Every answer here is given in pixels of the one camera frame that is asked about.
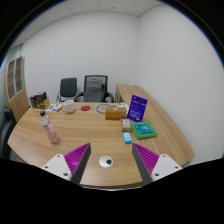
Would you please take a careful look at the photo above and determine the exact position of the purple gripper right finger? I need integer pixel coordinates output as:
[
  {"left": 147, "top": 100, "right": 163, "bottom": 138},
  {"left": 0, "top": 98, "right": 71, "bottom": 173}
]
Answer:
[{"left": 131, "top": 142, "right": 184, "bottom": 186}]

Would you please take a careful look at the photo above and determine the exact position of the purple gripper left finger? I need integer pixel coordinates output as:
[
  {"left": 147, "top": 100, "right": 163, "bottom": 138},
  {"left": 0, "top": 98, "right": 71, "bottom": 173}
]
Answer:
[{"left": 41, "top": 142, "right": 92, "bottom": 185}]

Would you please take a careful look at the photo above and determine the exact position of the plastic water bottle pink label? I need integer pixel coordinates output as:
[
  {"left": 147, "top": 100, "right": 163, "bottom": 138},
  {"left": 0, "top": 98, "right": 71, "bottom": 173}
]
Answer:
[{"left": 40, "top": 110, "right": 59, "bottom": 143}]

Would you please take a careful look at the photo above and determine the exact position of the small blue card box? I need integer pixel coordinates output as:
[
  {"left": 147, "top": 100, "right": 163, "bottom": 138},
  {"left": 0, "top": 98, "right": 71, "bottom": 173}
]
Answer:
[{"left": 123, "top": 132, "right": 132, "bottom": 144}]

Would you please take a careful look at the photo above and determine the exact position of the green box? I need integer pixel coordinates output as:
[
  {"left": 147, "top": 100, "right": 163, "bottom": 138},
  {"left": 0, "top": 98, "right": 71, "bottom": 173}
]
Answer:
[{"left": 131, "top": 121, "right": 157, "bottom": 139}]

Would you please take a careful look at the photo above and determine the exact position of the small yellow snack pack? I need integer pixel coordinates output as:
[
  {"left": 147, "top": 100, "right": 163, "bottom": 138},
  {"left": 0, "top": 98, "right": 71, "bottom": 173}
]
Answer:
[{"left": 122, "top": 119, "right": 132, "bottom": 132}]

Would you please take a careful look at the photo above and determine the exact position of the red round coaster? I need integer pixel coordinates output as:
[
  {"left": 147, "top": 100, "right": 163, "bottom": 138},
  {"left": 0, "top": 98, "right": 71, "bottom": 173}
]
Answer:
[{"left": 81, "top": 106, "right": 91, "bottom": 111}]

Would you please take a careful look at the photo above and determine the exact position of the white ceramic mug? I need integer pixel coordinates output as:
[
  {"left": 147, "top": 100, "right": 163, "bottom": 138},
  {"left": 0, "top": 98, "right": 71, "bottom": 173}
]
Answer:
[{"left": 62, "top": 100, "right": 75, "bottom": 114}]

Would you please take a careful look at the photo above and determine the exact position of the purple upright booklet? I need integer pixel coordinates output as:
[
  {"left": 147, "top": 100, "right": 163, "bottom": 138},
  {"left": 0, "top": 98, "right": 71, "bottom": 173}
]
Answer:
[{"left": 127, "top": 95, "right": 148, "bottom": 122}]

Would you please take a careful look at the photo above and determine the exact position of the grey round disc on paper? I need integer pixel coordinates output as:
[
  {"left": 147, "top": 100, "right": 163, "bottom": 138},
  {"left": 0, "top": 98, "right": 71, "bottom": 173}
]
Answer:
[{"left": 95, "top": 104, "right": 115, "bottom": 114}]

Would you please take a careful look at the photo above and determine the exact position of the white green sticker sheet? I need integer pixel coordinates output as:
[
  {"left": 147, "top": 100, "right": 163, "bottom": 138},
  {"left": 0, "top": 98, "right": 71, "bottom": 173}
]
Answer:
[{"left": 45, "top": 104, "right": 62, "bottom": 112}]

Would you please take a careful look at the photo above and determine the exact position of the dark box stack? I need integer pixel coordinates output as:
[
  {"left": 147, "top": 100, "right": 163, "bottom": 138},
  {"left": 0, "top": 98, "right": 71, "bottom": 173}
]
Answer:
[{"left": 29, "top": 92, "right": 50, "bottom": 109}]

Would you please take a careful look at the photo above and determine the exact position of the black office chair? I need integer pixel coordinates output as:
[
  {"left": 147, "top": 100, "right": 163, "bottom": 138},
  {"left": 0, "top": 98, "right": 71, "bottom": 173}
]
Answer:
[{"left": 56, "top": 78, "right": 78, "bottom": 102}]

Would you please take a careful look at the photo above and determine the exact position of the grey mesh office chair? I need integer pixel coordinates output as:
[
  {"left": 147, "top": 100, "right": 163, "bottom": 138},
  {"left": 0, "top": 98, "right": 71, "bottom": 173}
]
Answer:
[{"left": 75, "top": 75, "right": 114, "bottom": 102}]

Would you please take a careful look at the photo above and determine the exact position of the black chair at left edge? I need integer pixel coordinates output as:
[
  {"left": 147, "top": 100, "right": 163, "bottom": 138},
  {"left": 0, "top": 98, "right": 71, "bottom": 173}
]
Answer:
[{"left": 0, "top": 108, "right": 16, "bottom": 159}]

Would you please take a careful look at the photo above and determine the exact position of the wooden cabinet with glass doors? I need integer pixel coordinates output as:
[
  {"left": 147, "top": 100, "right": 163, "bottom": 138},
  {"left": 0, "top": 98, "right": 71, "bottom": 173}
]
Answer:
[{"left": 4, "top": 57, "right": 29, "bottom": 121}]

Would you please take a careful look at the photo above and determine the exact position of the desk cable grommet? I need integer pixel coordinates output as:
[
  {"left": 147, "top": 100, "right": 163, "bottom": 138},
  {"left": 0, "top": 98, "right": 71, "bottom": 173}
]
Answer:
[{"left": 99, "top": 156, "right": 113, "bottom": 168}]

